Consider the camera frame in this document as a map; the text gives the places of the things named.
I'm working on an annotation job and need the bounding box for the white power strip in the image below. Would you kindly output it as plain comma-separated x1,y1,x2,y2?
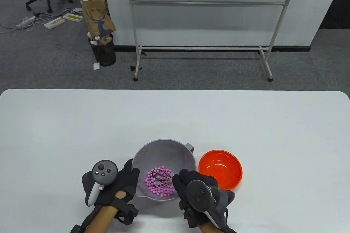
16,16,36,29

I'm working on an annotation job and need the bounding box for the person's left hand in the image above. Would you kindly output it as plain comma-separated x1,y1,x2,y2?
94,158,141,208

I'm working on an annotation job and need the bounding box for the pile of pink plastic beads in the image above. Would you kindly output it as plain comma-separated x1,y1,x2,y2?
145,166,176,197

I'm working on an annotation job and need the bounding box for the orange plastic bowl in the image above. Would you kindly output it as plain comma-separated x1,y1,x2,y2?
198,150,243,190

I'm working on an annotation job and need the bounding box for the grey salad bowl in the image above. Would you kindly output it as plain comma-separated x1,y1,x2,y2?
132,139,197,203

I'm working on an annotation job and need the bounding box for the black mesh waste bin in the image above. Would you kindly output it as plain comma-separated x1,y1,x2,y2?
88,33,117,67

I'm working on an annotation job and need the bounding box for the person's left forearm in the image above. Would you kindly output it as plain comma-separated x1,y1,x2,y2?
81,190,126,233

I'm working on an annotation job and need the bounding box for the person's right forearm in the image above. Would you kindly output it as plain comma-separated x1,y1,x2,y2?
197,223,219,233

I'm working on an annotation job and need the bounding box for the yellow label power strip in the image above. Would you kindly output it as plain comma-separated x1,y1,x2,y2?
44,17,66,30
63,10,84,22

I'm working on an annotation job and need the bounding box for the brown paper bag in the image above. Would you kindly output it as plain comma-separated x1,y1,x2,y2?
81,0,117,35

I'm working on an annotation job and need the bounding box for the person's right hand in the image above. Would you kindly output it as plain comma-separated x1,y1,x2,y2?
172,169,220,228

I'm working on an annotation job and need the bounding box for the black left wrist band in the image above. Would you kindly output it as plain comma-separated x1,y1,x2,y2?
113,195,139,226

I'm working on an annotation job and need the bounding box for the black whisk with wooden handle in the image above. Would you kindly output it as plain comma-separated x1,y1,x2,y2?
149,169,174,189

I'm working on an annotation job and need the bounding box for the grey left hand controller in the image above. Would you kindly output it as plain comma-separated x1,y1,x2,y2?
82,160,119,207

